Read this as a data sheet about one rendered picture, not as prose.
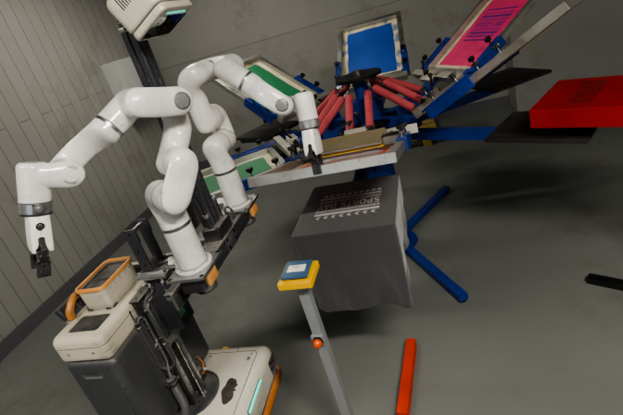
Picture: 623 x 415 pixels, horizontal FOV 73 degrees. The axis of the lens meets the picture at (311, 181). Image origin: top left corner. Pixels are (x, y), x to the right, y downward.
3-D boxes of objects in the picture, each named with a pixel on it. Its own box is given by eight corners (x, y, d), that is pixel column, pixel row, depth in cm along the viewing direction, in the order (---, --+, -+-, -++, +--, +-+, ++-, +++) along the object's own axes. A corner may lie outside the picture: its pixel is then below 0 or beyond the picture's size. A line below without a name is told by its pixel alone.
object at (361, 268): (414, 308, 183) (395, 224, 167) (316, 315, 197) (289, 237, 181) (414, 304, 186) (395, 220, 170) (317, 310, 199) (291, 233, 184)
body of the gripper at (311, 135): (304, 126, 163) (310, 155, 165) (296, 128, 154) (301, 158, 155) (322, 122, 161) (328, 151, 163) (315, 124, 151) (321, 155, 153)
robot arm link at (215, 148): (209, 179, 172) (195, 142, 167) (222, 166, 184) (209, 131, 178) (230, 175, 169) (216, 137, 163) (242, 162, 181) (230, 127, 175)
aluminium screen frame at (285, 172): (397, 162, 149) (395, 151, 149) (248, 188, 167) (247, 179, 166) (410, 142, 223) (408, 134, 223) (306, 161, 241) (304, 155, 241)
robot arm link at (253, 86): (241, 92, 161) (288, 120, 162) (233, 89, 148) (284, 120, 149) (252, 72, 160) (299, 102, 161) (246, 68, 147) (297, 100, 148)
